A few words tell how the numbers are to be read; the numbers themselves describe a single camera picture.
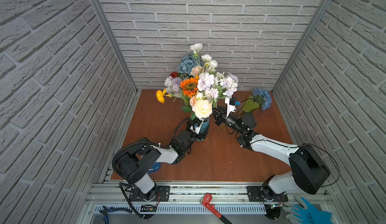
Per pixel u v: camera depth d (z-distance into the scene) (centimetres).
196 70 78
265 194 66
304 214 68
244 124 59
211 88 59
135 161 46
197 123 69
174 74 91
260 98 107
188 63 81
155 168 80
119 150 44
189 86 62
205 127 78
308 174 43
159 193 73
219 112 67
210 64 73
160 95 66
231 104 63
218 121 66
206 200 71
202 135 76
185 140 65
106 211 68
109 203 71
